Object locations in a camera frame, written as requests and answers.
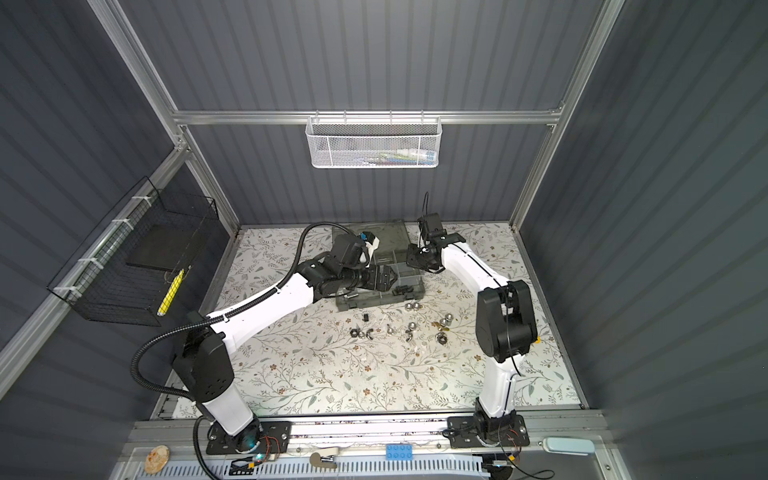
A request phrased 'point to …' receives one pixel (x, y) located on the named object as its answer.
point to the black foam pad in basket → (167, 246)
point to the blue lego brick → (399, 452)
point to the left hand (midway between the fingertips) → (386, 274)
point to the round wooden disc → (156, 459)
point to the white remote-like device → (571, 446)
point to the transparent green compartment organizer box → (391, 251)
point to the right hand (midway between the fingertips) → (414, 261)
